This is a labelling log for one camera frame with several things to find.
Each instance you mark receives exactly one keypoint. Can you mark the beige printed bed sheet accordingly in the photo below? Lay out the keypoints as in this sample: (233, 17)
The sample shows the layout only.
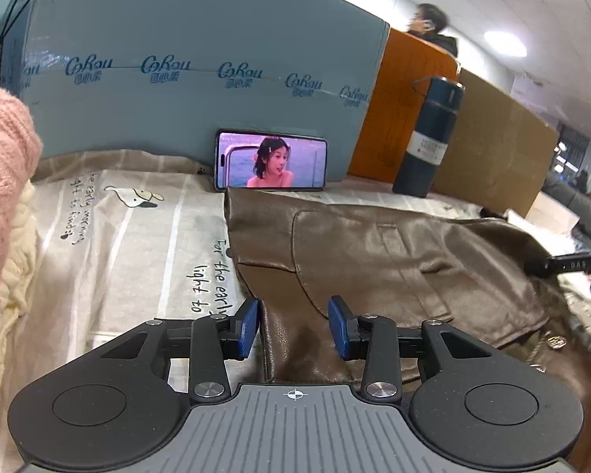
(122, 237)

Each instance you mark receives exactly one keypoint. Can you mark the person on phone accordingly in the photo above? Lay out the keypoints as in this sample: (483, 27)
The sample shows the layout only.
(428, 24)

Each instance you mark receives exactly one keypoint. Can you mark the brown leather jacket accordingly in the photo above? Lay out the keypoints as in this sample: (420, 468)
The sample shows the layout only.
(295, 254)

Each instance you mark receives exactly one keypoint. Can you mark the cream knitted garment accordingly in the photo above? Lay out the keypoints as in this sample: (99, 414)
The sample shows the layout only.
(18, 270)

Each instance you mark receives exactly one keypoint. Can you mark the brown cardboard box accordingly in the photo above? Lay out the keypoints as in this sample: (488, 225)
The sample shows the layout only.
(499, 152)

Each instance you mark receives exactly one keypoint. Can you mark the dark teal thermos bottle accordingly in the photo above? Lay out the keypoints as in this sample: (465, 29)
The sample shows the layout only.
(430, 137)

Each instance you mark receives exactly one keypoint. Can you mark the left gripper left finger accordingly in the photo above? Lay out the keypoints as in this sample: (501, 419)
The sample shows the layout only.
(207, 342)

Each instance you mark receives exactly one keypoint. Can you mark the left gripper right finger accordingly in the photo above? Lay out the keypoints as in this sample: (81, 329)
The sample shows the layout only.
(380, 343)

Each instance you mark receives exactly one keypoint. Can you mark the smartphone with lit screen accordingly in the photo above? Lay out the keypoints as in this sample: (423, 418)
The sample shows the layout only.
(252, 160)

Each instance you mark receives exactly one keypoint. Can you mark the blue cardboard box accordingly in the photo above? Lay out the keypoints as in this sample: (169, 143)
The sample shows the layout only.
(165, 76)

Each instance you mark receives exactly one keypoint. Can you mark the orange board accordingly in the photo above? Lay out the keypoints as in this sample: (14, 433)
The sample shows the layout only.
(403, 79)

